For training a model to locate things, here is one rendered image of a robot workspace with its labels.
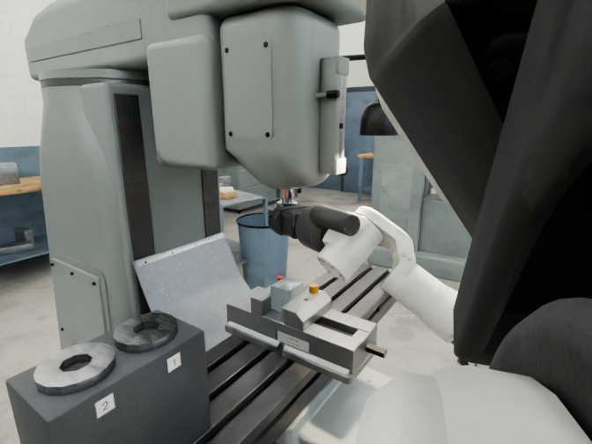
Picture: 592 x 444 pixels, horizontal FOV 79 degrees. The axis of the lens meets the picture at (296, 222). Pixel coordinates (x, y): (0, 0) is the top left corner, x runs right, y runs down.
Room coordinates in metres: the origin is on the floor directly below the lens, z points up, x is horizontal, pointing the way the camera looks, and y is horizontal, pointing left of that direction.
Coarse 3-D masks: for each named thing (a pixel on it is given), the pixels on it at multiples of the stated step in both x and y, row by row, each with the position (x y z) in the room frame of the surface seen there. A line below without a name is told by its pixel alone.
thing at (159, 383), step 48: (144, 336) 0.46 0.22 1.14; (192, 336) 0.48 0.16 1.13; (48, 384) 0.36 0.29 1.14; (96, 384) 0.38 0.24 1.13; (144, 384) 0.41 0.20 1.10; (192, 384) 0.47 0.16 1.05; (48, 432) 0.32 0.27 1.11; (96, 432) 0.35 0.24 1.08; (144, 432) 0.40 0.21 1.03; (192, 432) 0.47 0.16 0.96
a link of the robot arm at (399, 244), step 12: (372, 216) 0.57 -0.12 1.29; (384, 228) 0.56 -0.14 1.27; (396, 228) 0.56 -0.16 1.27; (384, 240) 0.58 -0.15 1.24; (396, 240) 0.54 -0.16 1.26; (408, 240) 0.54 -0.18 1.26; (396, 252) 0.54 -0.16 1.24; (408, 252) 0.53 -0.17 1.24; (396, 264) 0.53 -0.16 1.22; (408, 264) 0.52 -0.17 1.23; (396, 276) 0.51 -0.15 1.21; (408, 276) 0.51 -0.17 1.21; (384, 288) 0.53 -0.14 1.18; (396, 288) 0.51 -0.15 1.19
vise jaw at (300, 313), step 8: (304, 296) 0.76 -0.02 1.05; (312, 296) 0.76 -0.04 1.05; (320, 296) 0.77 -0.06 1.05; (328, 296) 0.78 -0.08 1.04; (288, 304) 0.73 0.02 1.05; (296, 304) 0.72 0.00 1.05; (304, 304) 0.72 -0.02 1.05; (312, 304) 0.73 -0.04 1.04; (320, 304) 0.75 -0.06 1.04; (328, 304) 0.76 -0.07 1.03; (288, 312) 0.70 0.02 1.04; (296, 312) 0.69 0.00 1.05; (304, 312) 0.70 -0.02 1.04; (312, 312) 0.71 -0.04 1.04; (320, 312) 0.73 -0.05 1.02; (288, 320) 0.70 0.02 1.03; (296, 320) 0.69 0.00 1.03; (304, 320) 0.68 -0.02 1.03; (312, 320) 0.71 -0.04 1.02; (296, 328) 0.69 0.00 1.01; (304, 328) 0.68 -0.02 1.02
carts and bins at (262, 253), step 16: (224, 176) 3.33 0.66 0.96; (224, 192) 2.95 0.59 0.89; (240, 192) 3.26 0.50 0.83; (240, 224) 2.91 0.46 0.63; (256, 224) 3.27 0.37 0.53; (240, 240) 2.95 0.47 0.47; (256, 240) 2.85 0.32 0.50; (272, 240) 2.87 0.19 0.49; (288, 240) 3.08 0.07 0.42; (240, 256) 2.98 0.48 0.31; (256, 256) 2.86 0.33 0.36; (272, 256) 2.87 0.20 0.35; (256, 272) 2.87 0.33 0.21; (272, 272) 2.88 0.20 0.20
